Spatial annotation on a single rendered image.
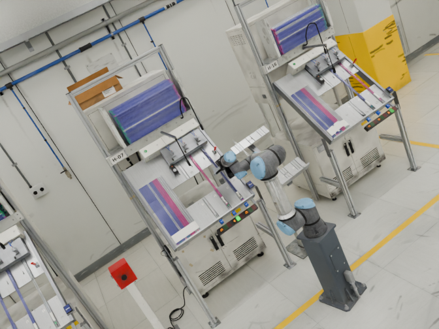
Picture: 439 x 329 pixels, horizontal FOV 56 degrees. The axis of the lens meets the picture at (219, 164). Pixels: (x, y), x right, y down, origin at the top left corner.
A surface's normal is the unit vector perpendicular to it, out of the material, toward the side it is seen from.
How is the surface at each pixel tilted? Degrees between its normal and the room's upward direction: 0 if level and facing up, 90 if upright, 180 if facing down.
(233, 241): 90
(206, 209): 48
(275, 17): 90
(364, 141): 90
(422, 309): 0
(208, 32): 90
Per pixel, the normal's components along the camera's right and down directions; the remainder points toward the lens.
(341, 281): 0.60, 0.05
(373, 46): 0.42, 0.18
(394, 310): -0.42, -0.83
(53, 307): 0.02, -0.44
